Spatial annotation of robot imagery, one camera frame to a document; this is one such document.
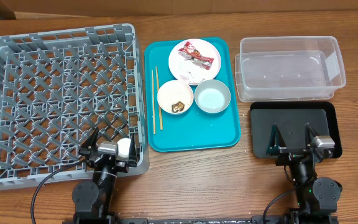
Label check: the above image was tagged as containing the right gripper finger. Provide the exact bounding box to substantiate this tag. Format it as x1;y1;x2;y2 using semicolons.
305;123;319;148
266;124;287;156

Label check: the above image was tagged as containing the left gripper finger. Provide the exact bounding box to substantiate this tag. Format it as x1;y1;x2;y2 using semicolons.
128;134;138;167
80;128;99;151

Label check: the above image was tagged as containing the brown food scrap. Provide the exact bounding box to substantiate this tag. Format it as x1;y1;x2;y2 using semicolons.
172;101;185;113

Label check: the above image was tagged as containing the pink bowl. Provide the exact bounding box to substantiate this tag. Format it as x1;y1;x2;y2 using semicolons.
158;80;194;115

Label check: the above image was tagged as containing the grey bowl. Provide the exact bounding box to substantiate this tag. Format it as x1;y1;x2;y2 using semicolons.
194;80;231;114

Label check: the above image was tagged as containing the large pink plate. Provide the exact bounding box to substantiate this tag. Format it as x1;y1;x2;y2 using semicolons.
168;39;222;86

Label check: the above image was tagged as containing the red snack wrapper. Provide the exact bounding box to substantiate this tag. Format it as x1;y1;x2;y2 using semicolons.
178;41;214;70

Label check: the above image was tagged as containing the white napkin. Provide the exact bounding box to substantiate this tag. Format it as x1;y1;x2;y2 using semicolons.
177;60;204;84

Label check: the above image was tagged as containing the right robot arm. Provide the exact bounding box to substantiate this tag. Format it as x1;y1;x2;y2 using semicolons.
262;123;342;224

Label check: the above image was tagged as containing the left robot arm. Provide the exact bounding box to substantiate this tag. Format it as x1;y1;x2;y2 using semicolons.
72;128;139;224

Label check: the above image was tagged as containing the clear plastic waste bin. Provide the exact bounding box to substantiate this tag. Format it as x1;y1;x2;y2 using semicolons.
234;36;346;102

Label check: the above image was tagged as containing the white upturned cup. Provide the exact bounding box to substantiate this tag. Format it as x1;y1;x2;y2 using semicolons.
117;138;131;161

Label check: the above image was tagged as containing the black rectangular tray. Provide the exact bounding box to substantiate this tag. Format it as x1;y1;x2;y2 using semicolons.
250;101;342;159

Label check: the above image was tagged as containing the teal plastic serving tray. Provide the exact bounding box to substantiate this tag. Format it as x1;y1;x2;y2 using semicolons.
144;37;241;152

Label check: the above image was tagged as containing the grey plastic dish rack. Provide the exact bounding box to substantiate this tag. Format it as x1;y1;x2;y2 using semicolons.
0;23;150;190

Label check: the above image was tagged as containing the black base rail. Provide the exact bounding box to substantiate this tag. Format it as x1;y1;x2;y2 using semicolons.
62;216;291;224

